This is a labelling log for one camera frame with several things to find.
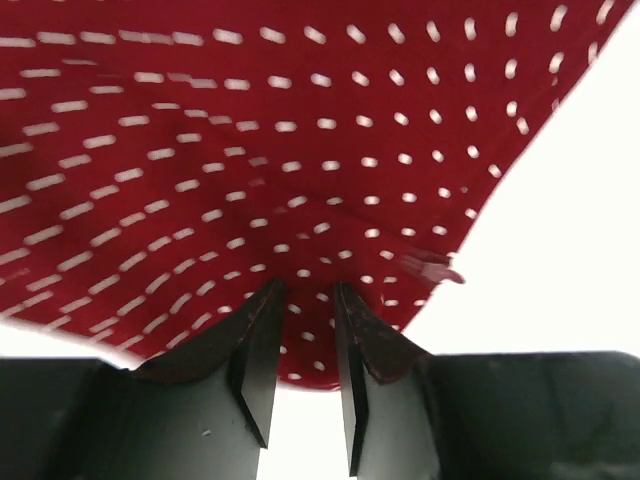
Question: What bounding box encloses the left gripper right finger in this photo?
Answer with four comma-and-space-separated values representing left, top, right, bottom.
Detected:
334, 283, 639, 479

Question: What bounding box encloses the red polka dot skirt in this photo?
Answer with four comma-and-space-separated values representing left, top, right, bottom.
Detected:
1, 1, 631, 390

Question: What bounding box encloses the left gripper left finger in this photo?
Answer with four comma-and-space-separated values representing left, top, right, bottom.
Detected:
1, 280, 285, 479

